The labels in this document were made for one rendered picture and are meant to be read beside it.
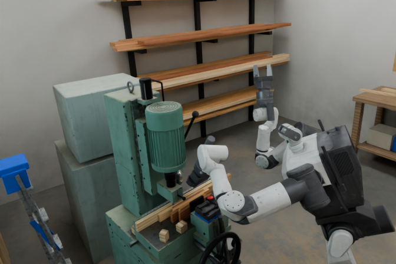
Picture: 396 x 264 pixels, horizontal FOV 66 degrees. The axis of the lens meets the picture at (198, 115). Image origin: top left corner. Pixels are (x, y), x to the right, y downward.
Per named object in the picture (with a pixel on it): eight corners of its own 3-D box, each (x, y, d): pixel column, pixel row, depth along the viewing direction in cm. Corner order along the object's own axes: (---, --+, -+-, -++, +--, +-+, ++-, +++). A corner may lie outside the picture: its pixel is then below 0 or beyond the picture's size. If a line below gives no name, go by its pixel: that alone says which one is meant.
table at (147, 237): (171, 274, 134) (170, 263, 132) (135, 238, 156) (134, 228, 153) (256, 210, 171) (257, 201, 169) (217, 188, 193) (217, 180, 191)
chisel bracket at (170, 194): (173, 206, 155) (171, 192, 152) (157, 195, 165) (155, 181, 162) (184, 200, 160) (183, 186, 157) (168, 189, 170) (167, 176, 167)
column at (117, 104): (139, 221, 173) (122, 102, 148) (121, 205, 189) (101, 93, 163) (171, 204, 187) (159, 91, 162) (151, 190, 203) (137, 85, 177)
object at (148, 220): (138, 232, 151) (136, 224, 149) (135, 230, 153) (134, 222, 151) (221, 182, 188) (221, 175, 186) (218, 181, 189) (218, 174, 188)
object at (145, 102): (145, 115, 149) (141, 81, 143) (137, 111, 155) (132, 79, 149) (159, 111, 154) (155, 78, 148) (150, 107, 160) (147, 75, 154)
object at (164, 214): (159, 222, 157) (159, 215, 156) (158, 220, 159) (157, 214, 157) (231, 179, 191) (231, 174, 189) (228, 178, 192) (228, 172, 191)
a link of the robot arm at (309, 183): (290, 210, 115) (322, 195, 116) (297, 213, 106) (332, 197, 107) (276, 181, 117) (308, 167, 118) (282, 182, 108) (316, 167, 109)
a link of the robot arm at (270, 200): (236, 236, 113) (290, 211, 114) (231, 224, 103) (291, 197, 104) (224, 208, 120) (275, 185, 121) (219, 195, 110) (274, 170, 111)
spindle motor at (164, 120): (165, 178, 142) (158, 115, 131) (145, 165, 154) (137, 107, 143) (193, 164, 153) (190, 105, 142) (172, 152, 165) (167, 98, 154)
